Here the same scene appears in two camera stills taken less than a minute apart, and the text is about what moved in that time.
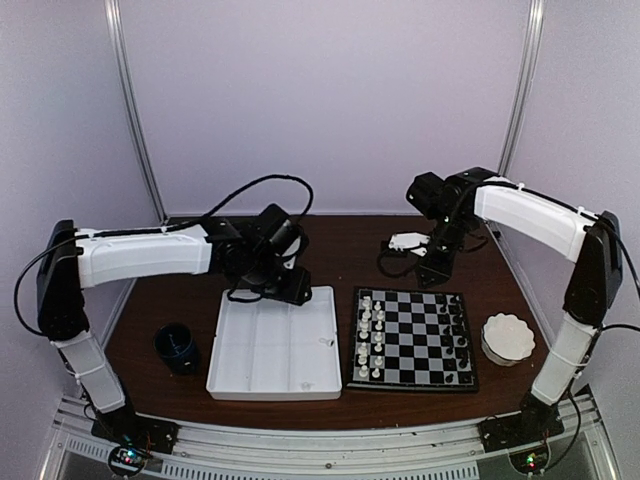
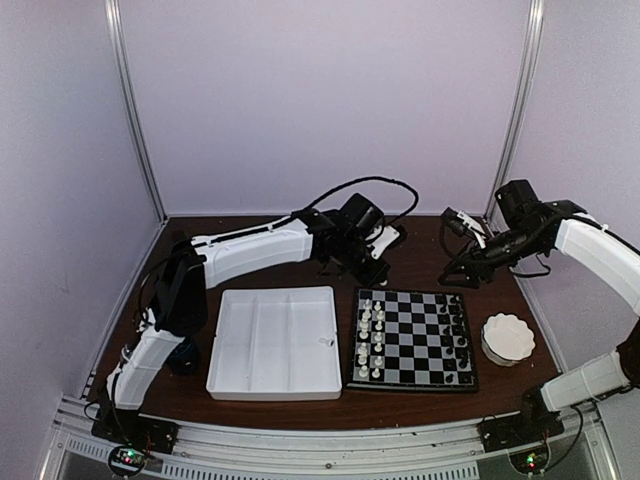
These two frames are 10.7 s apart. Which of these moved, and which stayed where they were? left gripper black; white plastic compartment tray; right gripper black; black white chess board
Moved: left gripper black; right gripper black
Stayed: white plastic compartment tray; black white chess board
